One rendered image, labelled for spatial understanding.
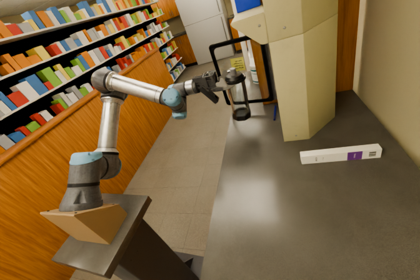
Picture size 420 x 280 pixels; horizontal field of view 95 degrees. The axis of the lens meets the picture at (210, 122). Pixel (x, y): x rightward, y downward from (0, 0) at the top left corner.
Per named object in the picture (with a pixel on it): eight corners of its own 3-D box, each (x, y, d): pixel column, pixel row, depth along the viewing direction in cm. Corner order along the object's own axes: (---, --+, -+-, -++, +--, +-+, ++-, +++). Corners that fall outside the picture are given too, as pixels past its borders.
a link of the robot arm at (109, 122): (80, 180, 88) (95, 71, 100) (100, 179, 102) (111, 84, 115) (105, 180, 87) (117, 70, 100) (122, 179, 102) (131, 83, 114)
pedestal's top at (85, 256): (57, 264, 83) (50, 259, 81) (106, 197, 107) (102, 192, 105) (110, 279, 70) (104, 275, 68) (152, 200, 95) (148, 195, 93)
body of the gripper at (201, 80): (213, 75, 90) (190, 80, 94) (218, 91, 94) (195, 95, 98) (215, 69, 96) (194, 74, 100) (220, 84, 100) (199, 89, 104)
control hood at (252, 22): (265, 25, 93) (262, 2, 88) (269, 43, 68) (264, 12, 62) (242, 32, 97) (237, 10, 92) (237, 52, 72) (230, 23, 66)
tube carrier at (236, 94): (252, 107, 107) (245, 70, 95) (251, 119, 98) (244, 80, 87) (232, 109, 110) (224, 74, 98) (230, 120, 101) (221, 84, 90)
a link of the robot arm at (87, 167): (59, 184, 76) (63, 150, 79) (82, 182, 89) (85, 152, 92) (88, 183, 75) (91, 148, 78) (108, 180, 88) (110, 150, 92)
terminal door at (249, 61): (274, 100, 114) (262, 30, 94) (227, 105, 129) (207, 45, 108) (274, 100, 115) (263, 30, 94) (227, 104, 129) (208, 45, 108)
